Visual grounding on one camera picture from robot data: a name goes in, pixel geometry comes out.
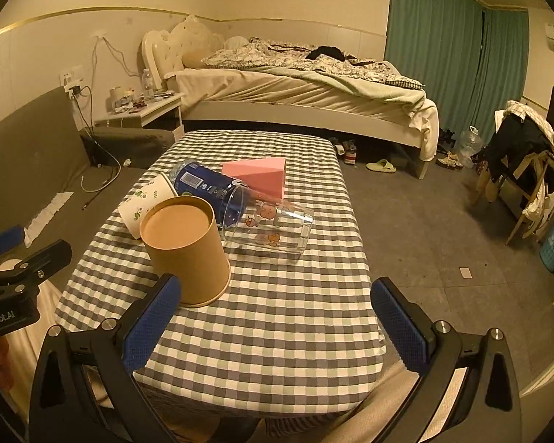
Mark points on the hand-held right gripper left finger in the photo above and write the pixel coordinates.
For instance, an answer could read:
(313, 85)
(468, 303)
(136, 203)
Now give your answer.
(151, 320)

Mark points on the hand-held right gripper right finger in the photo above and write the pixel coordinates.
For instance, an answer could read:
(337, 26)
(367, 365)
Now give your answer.
(399, 325)

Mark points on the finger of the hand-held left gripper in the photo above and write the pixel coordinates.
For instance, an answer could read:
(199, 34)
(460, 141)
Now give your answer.
(2, 240)
(37, 260)

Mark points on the brown paper cup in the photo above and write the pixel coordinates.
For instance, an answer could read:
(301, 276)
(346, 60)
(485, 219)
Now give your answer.
(184, 249)

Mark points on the white paper cup green print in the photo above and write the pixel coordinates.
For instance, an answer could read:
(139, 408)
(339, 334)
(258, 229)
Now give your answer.
(136, 212)

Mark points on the clear glass cup cartoon print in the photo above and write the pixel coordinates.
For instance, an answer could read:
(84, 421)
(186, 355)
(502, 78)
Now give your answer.
(277, 235)

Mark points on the person's beige trousers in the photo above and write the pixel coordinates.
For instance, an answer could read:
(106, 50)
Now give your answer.
(51, 297)

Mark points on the small white paper scrap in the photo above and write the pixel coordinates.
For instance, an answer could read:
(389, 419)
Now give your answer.
(466, 273)

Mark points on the grey sofa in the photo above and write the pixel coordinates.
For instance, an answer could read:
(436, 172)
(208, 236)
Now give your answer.
(23, 157)

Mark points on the grey white checkered tablecloth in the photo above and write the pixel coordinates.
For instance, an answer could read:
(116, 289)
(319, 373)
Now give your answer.
(281, 314)

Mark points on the green slipper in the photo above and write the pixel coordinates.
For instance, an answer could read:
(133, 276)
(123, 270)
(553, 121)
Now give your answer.
(381, 166)

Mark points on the white power strip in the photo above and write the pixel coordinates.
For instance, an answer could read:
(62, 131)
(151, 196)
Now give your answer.
(74, 84)

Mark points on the beige shoes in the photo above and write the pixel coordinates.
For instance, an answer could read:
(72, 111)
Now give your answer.
(450, 159)

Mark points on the pair of sneakers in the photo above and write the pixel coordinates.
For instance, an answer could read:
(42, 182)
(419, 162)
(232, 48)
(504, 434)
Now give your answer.
(346, 152)

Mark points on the pink box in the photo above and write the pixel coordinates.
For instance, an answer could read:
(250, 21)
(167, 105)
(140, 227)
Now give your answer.
(263, 175)

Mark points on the white nightstand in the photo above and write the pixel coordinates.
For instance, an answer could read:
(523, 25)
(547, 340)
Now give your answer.
(152, 113)

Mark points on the large clear water jug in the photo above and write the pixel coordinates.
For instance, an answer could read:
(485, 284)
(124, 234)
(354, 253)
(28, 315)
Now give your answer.
(470, 145)

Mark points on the wooden chair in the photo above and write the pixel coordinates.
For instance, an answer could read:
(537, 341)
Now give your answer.
(528, 180)

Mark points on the clear water bottle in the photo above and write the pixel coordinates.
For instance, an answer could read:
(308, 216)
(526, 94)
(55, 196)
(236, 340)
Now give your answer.
(147, 85)

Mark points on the chair draped with clothes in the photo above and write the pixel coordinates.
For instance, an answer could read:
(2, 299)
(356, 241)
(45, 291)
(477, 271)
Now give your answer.
(521, 134)

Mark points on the white bed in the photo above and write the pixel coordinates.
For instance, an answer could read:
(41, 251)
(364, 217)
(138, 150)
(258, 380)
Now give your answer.
(304, 101)

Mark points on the cream pillow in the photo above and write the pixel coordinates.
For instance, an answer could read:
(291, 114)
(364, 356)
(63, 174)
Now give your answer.
(196, 57)

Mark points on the dark garment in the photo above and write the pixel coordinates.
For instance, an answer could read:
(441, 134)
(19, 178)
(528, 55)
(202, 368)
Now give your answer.
(325, 53)

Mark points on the floral quilt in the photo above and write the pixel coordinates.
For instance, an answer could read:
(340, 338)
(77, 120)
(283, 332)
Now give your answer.
(267, 57)

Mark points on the green curtain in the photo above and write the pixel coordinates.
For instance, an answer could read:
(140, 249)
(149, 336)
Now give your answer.
(434, 32)

